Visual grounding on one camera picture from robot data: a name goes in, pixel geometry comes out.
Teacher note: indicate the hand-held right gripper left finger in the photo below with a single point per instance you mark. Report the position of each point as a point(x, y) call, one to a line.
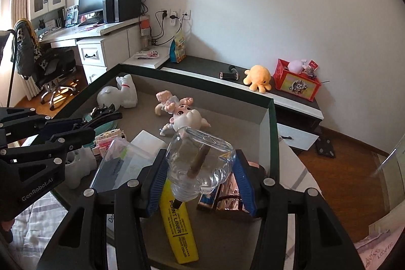
point(158, 187)

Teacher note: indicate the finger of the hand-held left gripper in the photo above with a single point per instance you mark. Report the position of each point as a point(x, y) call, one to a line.
point(76, 138)
point(63, 127)

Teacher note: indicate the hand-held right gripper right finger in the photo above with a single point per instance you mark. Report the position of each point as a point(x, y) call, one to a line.
point(245, 184)

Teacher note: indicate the pink building block toy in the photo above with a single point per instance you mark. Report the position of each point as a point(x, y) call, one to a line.
point(109, 143)

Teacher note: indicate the black clip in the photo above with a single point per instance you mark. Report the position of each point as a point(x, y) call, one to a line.
point(107, 116)

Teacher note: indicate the clear plastic bottle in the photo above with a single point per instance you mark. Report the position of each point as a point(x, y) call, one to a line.
point(202, 162)

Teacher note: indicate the yellow highlighter pen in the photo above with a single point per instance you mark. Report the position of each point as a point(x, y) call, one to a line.
point(180, 232)

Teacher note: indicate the dark green storage box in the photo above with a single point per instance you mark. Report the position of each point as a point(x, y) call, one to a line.
point(231, 137)

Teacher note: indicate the person's left hand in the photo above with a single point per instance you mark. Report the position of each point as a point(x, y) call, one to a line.
point(5, 229)

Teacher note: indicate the rose gold shiny box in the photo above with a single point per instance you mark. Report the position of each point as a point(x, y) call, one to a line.
point(231, 194)

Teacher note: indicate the green round tin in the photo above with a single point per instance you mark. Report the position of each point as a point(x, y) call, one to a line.
point(102, 127)

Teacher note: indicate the small white figurine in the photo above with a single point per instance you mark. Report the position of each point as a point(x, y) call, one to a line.
point(79, 168)

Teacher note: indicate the small blue orange box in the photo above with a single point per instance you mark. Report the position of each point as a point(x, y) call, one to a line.
point(208, 198)

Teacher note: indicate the clear zip bag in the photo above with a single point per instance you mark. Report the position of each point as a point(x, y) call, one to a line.
point(120, 168)

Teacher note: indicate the brown stick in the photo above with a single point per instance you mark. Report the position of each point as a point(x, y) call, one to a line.
point(197, 162)

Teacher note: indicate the striped bedsheet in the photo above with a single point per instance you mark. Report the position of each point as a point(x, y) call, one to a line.
point(294, 168)

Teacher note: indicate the black office chair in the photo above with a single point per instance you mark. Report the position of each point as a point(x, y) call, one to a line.
point(50, 64)

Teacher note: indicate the white dog figurine red collar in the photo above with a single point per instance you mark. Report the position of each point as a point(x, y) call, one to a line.
point(125, 94)

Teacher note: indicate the pink pig toy figure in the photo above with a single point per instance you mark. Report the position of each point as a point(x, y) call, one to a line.
point(188, 118)

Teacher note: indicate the white desk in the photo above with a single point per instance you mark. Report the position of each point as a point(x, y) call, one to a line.
point(95, 51)

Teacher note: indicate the black floor scale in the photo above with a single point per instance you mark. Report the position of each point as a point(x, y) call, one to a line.
point(326, 147)

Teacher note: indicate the white low cabinet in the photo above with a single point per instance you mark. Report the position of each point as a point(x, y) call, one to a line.
point(148, 59)

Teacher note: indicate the orange octopus plush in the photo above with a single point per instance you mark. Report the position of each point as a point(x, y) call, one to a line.
point(258, 77)

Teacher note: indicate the pink flat packet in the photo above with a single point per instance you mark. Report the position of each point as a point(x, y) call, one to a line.
point(147, 54)

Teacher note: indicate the red toy crate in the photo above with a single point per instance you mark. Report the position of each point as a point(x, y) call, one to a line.
point(297, 86)

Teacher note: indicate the black cylindrical device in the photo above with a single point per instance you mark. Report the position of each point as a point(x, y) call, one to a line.
point(229, 74)

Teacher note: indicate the blue white packet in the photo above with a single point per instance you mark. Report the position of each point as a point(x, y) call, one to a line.
point(71, 15)

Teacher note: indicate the black top media cabinet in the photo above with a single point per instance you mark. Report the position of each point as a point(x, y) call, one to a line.
point(205, 67)

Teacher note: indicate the bottle with orange label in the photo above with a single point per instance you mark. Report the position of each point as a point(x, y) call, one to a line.
point(144, 34)

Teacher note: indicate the black computer monitor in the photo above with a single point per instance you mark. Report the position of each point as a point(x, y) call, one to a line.
point(90, 2)

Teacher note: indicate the pink plush toy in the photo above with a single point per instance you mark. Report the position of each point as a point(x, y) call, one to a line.
point(296, 66)

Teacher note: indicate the small toy with red sign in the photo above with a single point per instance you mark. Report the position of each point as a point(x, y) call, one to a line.
point(310, 69)

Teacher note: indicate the blue yellow snack bag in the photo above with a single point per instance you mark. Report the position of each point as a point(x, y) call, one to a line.
point(177, 48)

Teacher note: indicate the pink printed cloth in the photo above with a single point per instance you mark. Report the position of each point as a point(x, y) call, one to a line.
point(376, 251)

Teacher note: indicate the white wall sockets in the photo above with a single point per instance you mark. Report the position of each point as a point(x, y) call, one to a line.
point(175, 15)

